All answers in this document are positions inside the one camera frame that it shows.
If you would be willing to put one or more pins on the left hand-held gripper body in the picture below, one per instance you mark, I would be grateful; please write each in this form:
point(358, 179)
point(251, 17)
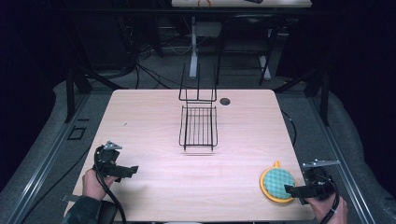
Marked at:
point(107, 155)

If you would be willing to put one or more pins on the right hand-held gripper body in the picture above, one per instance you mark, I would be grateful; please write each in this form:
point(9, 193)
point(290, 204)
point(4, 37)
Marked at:
point(317, 180)

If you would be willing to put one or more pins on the person's right hand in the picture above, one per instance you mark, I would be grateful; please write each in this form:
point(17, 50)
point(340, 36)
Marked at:
point(327, 208)

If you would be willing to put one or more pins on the person's left hand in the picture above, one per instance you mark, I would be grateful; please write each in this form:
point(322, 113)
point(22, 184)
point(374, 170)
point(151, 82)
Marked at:
point(91, 186)

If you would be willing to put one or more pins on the black metal stand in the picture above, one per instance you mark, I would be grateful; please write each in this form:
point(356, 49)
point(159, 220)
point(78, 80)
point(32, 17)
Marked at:
point(320, 90)
point(76, 84)

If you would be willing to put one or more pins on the black table grommet hole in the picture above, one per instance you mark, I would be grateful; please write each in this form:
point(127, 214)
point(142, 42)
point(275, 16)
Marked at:
point(224, 101)

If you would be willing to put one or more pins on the grey box under desk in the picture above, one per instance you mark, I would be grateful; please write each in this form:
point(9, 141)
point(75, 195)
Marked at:
point(208, 29)

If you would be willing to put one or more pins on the black chair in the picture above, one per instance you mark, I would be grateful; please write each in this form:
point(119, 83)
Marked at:
point(246, 34)

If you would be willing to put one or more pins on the white background desk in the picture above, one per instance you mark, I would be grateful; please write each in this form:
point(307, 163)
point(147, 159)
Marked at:
point(243, 3)

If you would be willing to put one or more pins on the aluminium floor rail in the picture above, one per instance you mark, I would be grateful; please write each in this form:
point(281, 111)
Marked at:
point(43, 161)
point(342, 161)

